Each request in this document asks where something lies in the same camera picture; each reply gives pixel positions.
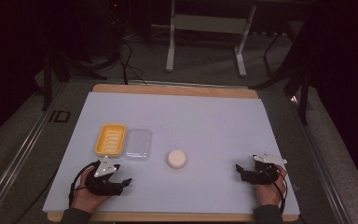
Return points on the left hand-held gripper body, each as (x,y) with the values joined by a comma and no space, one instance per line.
(101,183)

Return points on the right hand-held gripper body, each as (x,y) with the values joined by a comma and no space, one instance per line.
(265,172)

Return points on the person's right hand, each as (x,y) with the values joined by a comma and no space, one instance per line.
(270,193)

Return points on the person's left hand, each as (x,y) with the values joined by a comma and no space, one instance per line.
(85,197)

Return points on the yellow soap dish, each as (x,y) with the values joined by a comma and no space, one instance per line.
(110,140)

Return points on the clear plastic lid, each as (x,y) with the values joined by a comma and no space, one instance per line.
(138,145)

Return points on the round white soap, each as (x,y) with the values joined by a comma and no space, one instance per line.
(176,159)

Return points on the white table mat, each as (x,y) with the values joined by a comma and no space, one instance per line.
(199,130)

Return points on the dark tripod stand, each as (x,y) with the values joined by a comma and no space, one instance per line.
(301,84)
(62,67)

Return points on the white work board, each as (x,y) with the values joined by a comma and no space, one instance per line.
(174,90)

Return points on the white metal stand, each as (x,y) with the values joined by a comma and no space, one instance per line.
(208,24)

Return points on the metal floor rail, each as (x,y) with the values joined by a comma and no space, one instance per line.
(15,161)
(321,161)

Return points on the black metal frame legs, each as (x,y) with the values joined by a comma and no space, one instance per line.
(272,49)

